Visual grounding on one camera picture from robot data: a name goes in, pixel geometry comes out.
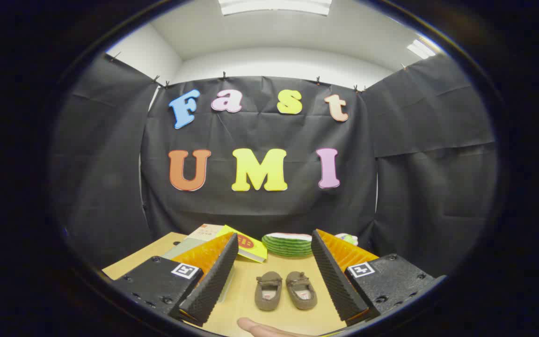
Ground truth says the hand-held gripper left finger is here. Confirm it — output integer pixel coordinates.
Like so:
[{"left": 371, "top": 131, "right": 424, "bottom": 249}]
[{"left": 109, "top": 233, "right": 240, "bottom": 327}]

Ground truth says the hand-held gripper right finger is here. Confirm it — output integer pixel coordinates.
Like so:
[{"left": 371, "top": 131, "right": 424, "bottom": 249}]
[{"left": 311, "top": 229, "right": 447, "bottom": 327}]

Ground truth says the brown fuzzy slipper shoe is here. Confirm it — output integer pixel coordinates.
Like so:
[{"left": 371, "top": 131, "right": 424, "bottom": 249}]
[
  {"left": 285, "top": 271, "right": 318, "bottom": 310},
  {"left": 255, "top": 271, "right": 283, "bottom": 311}
]

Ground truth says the grey-green fabric storage box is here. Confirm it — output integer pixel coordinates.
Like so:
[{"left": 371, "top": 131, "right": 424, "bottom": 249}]
[{"left": 162, "top": 237, "right": 235, "bottom": 302}]

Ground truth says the beige book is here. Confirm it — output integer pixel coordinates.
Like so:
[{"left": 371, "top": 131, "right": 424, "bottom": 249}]
[{"left": 188, "top": 224, "right": 226, "bottom": 242}]

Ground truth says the yellow book with red circle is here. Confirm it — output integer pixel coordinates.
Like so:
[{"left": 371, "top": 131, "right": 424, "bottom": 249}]
[{"left": 216, "top": 225, "right": 268, "bottom": 264}]

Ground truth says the watermelon slice plush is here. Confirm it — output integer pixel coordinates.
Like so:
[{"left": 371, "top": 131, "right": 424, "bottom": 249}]
[{"left": 262, "top": 233, "right": 313, "bottom": 257}]

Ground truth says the small ceiling light panel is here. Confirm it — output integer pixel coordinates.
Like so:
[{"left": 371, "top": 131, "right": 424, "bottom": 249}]
[{"left": 406, "top": 39, "right": 437, "bottom": 60}]

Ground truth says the large ceiling light panel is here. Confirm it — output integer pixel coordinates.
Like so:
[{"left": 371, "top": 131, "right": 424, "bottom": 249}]
[{"left": 218, "top": 0, "right": 333, "bottom": 17}]

